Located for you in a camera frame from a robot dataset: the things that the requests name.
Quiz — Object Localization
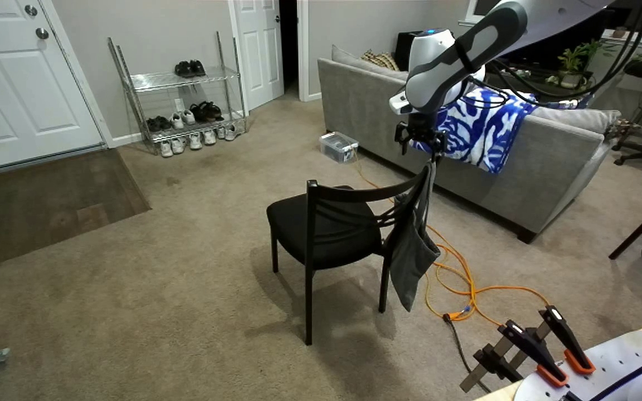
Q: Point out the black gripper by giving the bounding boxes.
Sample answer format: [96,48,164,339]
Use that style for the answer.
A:
[394,115,445,164]

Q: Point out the grey tote bag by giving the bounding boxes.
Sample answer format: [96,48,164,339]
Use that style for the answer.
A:
[389,164,439,310]

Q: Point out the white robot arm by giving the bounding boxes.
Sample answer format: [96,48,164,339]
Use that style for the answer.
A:
[389,0,613,175]

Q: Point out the black wooden chair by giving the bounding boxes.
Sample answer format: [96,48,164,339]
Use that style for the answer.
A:
[264,169,424,343]

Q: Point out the blue white blanket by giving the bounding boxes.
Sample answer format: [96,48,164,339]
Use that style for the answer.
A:
[434,88,534,175]

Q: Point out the clear plastic box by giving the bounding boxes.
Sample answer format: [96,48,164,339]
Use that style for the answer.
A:
[318,131,359,164]

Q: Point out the grey sofa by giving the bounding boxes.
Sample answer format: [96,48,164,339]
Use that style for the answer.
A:
[316,56,619,243]

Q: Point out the white interior door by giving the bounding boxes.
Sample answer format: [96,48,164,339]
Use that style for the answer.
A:
[233,0,282,110]

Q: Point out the black shoes middle shelf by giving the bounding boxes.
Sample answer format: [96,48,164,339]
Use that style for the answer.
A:
[191,101,220,122]

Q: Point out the black shoes shelf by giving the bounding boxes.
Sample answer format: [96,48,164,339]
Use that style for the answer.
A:
[174,60,205,79]
[191,101,220,122]

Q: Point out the black shoes top shelf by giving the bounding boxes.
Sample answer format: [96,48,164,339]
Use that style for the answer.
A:
[174,60,205,79]

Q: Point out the white sneakers on floor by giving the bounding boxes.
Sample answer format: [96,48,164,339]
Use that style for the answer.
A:
[151,111,238,159]

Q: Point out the black orange bar clamp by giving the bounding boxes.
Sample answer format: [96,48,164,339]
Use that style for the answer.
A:
[538,305,594,378]

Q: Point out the white entry door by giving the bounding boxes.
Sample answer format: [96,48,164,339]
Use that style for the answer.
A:
[0,0,103,167]

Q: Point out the brown door mat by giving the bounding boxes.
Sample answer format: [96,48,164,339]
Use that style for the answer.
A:
[0,149,150,263]

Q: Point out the orange extension cord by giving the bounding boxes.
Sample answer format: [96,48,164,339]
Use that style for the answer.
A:
[351,164,553,326]

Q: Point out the metal wire shoe rack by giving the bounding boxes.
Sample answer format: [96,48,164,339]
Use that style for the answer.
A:
[107,39,248,156]

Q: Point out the round grey robot base plate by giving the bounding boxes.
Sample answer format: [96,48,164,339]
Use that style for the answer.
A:
[512,332,642,401]

